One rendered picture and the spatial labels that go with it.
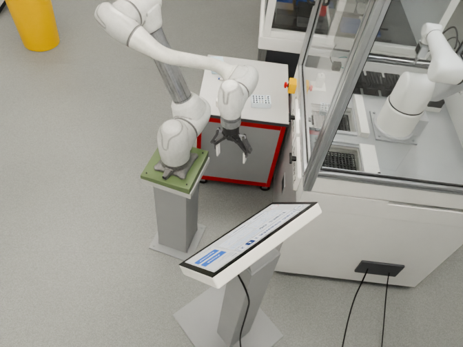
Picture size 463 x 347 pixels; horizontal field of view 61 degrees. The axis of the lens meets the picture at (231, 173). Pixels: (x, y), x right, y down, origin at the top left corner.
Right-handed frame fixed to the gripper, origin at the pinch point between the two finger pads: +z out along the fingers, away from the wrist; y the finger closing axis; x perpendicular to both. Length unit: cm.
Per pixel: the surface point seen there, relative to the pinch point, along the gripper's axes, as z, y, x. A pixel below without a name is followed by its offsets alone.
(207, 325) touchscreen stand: 99, -2, 45
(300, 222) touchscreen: -12, -42, 33
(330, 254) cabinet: 72, -58, -11
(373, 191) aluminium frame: 9, -67, -11
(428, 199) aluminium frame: 13, -93, -19
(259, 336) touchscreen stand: 102, -32, 39
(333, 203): 20, -51, -7
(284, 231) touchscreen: -13, -38, 40
